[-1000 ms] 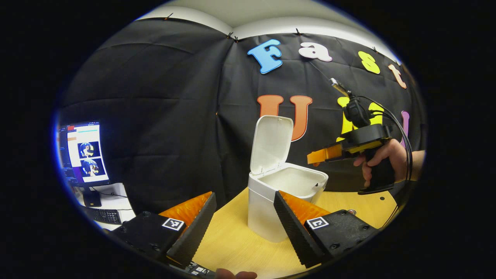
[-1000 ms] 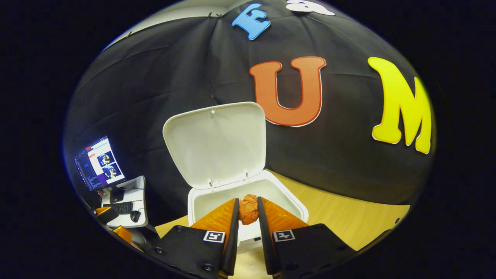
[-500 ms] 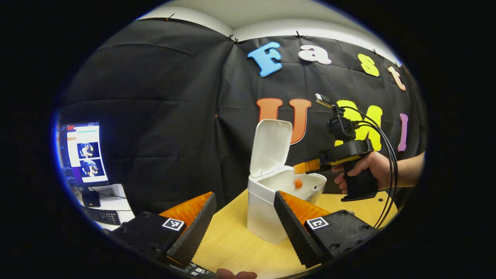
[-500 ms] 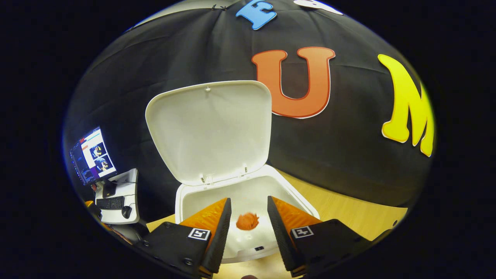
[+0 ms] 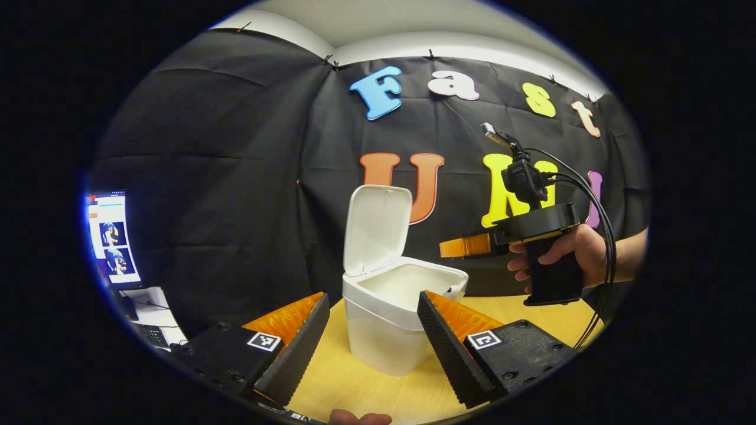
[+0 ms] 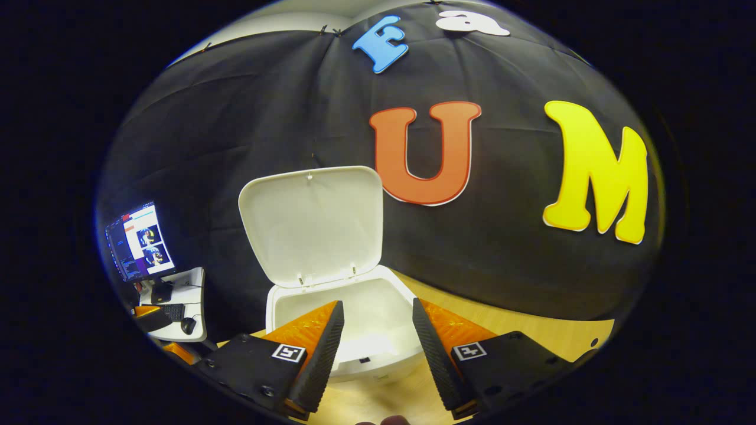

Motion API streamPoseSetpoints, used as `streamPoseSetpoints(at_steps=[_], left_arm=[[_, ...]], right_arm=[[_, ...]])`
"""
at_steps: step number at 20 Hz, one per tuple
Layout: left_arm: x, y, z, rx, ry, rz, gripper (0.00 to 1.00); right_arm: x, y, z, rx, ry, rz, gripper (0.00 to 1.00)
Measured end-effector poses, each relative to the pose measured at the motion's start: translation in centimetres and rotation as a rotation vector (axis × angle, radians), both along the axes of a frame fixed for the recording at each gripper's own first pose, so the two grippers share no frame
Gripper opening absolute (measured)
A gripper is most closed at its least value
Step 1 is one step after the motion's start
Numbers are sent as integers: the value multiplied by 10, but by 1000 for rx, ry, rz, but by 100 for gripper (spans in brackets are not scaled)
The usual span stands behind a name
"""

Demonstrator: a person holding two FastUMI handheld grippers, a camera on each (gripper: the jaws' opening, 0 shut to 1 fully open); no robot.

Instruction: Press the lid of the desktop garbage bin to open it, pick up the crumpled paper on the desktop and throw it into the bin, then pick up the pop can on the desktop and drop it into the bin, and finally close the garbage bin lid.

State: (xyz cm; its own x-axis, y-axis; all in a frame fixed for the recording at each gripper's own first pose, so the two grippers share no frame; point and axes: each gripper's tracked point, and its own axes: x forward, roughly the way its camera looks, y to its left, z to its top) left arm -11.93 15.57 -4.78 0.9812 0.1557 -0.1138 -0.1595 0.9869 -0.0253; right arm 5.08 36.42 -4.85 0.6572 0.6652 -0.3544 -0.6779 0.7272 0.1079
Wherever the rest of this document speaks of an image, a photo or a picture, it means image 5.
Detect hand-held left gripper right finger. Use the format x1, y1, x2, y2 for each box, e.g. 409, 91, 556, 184
417, 289, 576, 409

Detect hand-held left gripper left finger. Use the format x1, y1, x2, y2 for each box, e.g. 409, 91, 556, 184
171, 291, 331, 408

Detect white desktop garbage bin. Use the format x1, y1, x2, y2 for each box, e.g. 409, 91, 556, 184
343, 185, 469, 377

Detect wooden desktop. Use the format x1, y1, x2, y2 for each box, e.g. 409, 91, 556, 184
286, 295, 606, 425

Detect black keyboard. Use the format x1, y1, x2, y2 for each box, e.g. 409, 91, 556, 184
131, 322, 173, 350

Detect white side desk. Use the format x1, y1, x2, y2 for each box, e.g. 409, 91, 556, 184
120, 286, 188, 350

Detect black backdrop cloth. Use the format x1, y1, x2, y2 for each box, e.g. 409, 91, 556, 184
83, 27, 650, 340

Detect computer monitor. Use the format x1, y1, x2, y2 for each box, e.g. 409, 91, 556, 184
86, 189, 144, 291

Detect black cable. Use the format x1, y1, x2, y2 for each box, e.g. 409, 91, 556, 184
546, 172, 612, 331
523, 148, 618, 349

